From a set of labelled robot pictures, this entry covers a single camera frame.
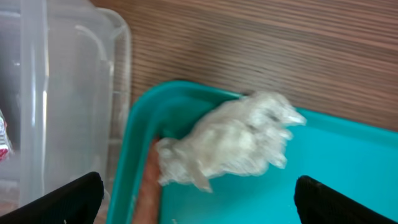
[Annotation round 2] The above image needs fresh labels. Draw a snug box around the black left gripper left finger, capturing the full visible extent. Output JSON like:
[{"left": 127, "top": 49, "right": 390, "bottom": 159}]
[{"left": 1, "top": 172, "right": 104, "bottom": 224}]

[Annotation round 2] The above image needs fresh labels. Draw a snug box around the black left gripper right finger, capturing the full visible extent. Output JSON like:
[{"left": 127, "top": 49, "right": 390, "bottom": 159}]
[{"left": 294, "top": 175, "right": 397, "bottom": 224}]

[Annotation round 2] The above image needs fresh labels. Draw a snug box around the red snack wrapper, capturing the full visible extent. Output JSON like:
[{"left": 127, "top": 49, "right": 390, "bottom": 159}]
[{"left": 0, "top": 111, "right": 12, "bottom": 161}]

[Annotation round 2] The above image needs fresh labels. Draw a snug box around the white tissue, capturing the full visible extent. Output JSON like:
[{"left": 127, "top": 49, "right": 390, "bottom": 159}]
[{"left": 155, "top": 91, "right": 306, "bottom": 192}]

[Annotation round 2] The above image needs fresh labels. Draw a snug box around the teal plastic tray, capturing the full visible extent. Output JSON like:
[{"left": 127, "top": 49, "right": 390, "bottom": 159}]
[{"left": 106, "top": 80, "right": 397, "bottom": 223}]

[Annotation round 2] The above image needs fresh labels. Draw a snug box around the clear plastic bin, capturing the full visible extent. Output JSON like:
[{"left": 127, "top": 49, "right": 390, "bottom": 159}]
[{"left": 1, "top": 0, "right": 131, "bottom": 214}]

